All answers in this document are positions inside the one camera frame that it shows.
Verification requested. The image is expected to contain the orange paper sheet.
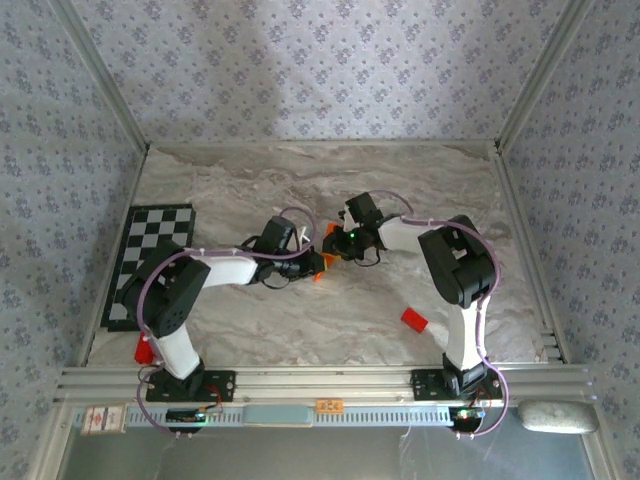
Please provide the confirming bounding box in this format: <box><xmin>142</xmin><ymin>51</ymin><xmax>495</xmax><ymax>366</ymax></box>
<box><xmin>313</xmin><ymin>222</ymin><xmax>347</xmax><ymax>285</ymax></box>

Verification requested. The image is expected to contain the small red block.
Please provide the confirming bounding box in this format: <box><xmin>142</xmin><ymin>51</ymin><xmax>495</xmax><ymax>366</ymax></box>
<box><xmin>399</xmin><ymin>307</ymin><xmax>430</xmax><ymax>334</ymax></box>

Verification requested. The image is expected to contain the black grey chessboard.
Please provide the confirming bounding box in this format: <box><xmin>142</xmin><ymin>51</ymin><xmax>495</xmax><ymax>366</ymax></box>
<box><xmin>99</xmin><ymin>203</ymin><xmax>197</xmax><ymax>332</ymax></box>

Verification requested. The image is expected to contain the light blue pad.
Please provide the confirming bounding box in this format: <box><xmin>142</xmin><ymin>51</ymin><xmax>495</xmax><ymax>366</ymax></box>
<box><xmin>243</xmin><ymin>404</ymin><xmax>314</xmax><ymax>428</ymax></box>

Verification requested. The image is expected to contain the red studded brick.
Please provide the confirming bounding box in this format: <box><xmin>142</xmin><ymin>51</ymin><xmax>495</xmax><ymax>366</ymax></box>
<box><xmin>133</xmin><ymin>333</ymin><xmax>157</xmax><ymax>366</ymax></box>

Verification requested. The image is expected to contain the red white printed card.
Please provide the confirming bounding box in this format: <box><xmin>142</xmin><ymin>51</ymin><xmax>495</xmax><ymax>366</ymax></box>
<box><xmin>79</xmin><ymin>403</ymin><xmax>126</xmax><ymax>435</ymax></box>

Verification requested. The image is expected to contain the grey oval stone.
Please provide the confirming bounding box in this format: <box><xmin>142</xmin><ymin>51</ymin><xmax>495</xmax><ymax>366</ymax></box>
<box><xmin>517</xmin><ymin>399</ymin><xmax>600</xmax><ymax>434</ymax></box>

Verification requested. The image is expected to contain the thin black right gripper cable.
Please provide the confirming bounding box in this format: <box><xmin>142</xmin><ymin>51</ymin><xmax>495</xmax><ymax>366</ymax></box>
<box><xmin>351</xmin><ymin>246</ymin><xmax>382</xmax><ymax>269</ymax></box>

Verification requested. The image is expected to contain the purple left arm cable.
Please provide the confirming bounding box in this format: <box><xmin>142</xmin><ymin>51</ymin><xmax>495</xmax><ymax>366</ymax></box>
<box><xmin>135</xmin><ymin>206</ymin><xmax>317</xmax><ymax>442</ymax></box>

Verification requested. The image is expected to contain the aluminium mounting rail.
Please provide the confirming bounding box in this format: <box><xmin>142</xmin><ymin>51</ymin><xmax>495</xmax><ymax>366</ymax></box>
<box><xmin>53</xmin><ymin>364</ymin><xmax>594</xmax><ymax>404</ymax></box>

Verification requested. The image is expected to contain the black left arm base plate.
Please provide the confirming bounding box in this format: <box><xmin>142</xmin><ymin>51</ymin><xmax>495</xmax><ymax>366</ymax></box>
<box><xmin>144</xmin><ymin>368</ymin><xmax>237</xmax><ymax>404</ymax></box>

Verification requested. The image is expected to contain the aluminium side rail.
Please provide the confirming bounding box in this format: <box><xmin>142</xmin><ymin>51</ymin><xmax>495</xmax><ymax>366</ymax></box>
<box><xmin>492</xmin><ymin>142</ymin><xmax>572</xmax><ymax>365</ymax></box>

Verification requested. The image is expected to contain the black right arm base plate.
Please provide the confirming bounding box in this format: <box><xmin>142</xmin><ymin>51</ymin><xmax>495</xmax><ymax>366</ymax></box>
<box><xmin>410</xmin><ymin>368</ymin><xmax>504</xmax><ymax>401</ymax></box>

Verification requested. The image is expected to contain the grey slotted cable duct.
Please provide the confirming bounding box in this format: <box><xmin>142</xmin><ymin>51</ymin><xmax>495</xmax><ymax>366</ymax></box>
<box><xmin>124</xmin><ymin>403</ymin><xmax>454</xmax><ymax>429</ymax></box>

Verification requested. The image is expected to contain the aluminium frame post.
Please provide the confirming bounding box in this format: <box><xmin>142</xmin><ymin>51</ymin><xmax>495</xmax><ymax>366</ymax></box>
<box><xmin>49</xmin><ymin>0</ymin><xmax>151</xmax><ymax>151</ymax></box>
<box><xmin>494</xmin><ymin>0</ymin><xmax>597</xmax><ymax>151</ymax></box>

